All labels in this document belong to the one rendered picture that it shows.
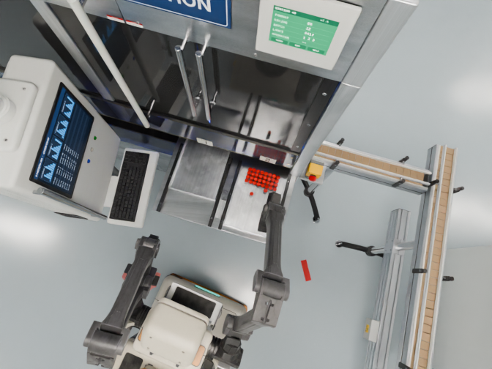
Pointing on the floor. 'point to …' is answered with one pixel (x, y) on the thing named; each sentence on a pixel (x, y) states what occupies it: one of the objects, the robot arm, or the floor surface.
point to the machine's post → (356, 75)
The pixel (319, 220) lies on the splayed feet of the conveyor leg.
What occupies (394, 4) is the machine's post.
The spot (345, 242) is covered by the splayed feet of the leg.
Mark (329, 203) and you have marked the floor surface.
